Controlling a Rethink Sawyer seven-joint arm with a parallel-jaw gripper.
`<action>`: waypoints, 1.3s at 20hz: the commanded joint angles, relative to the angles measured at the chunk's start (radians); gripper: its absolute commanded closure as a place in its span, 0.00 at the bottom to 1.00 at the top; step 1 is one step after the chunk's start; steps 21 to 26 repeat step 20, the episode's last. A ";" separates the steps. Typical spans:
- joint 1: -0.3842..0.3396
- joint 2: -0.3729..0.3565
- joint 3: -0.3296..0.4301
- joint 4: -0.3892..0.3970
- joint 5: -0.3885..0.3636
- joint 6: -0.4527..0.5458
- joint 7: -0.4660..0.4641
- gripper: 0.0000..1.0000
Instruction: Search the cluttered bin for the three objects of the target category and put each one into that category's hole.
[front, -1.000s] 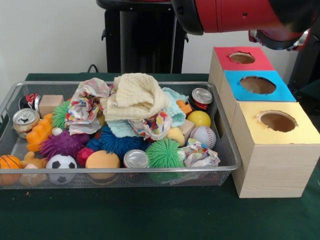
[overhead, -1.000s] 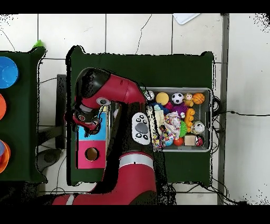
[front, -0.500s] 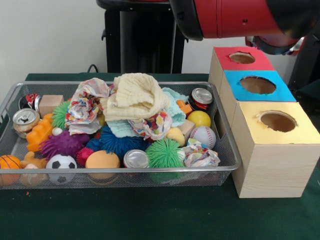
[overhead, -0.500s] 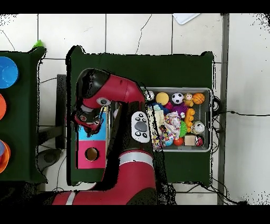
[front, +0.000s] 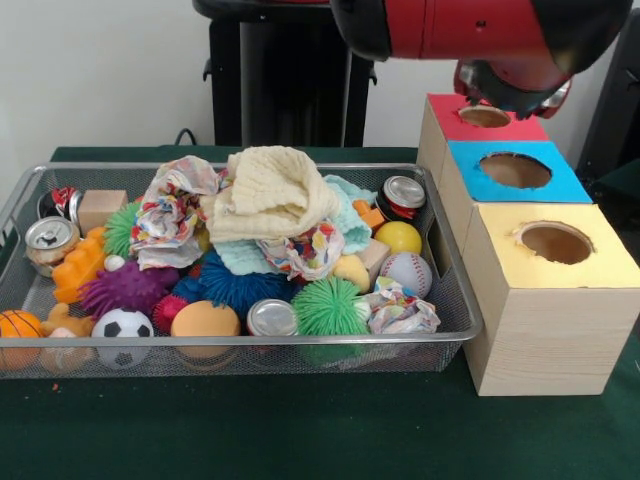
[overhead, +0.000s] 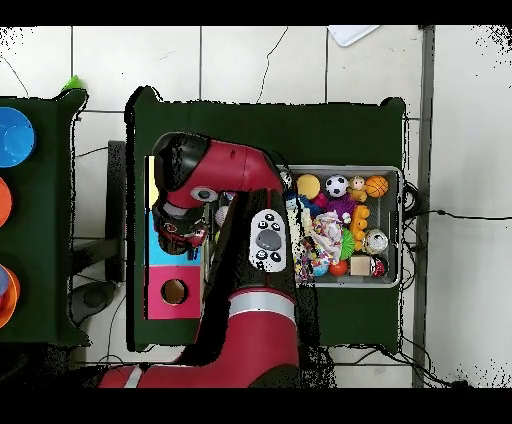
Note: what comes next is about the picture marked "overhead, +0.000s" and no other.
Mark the polka dot cloth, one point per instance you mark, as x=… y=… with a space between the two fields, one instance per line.
x=328 y=236

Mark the orange toy brick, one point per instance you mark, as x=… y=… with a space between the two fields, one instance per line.
x=360 y=224

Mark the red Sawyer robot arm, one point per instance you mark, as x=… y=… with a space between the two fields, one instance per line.
x=240 y=172

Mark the wooden box with three holes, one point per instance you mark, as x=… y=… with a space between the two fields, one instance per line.
x=188 y=280

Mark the shallow clear mesh bin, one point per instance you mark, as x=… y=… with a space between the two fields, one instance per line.
x=380 y=218

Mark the orange foam ball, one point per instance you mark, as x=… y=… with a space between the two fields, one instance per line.
x=308 y=186

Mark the purple spiky ball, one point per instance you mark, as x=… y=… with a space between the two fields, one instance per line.
x=340 y=206

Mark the black and white soccer ball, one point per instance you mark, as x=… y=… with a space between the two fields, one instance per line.
x=336 y=186

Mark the dark green side tablecloth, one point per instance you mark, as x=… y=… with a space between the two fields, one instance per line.
x=44 y=220

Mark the orange monkey plush toy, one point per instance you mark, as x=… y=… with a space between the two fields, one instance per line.
x=356 y=188

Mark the small orange basketball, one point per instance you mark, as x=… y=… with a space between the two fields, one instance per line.
x=376 y=186

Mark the orange bowl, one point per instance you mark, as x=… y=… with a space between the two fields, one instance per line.
x=14 y=308
x=4 y=202

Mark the small green object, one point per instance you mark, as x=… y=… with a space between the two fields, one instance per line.
x=72 y=84

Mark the small blue cup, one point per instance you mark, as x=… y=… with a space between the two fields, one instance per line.
x=3 y=280

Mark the blue bowl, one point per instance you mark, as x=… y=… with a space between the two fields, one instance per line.
x=14 y=138

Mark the white tray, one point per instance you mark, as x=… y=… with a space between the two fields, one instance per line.
x=352 y=34

